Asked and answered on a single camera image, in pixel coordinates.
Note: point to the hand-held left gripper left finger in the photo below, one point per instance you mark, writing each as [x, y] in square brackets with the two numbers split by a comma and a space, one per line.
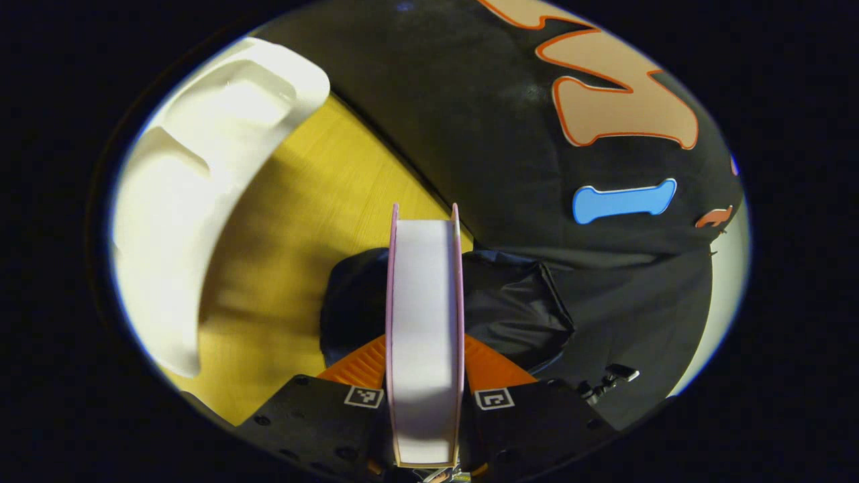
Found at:
[315, 422]

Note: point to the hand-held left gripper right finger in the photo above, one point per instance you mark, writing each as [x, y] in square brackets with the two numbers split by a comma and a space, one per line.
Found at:
[537, 422]

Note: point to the blue schoolbag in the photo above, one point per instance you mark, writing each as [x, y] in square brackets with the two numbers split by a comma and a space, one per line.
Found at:
[517, 308]

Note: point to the pink book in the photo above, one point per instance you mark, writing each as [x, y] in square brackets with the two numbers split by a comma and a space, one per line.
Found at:
[424, 322]

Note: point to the white bookshelf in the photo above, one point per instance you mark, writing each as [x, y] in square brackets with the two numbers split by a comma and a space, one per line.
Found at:
[181, 221]

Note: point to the black backdrop cloth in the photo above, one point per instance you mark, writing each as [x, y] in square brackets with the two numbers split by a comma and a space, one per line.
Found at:
[483, 134]

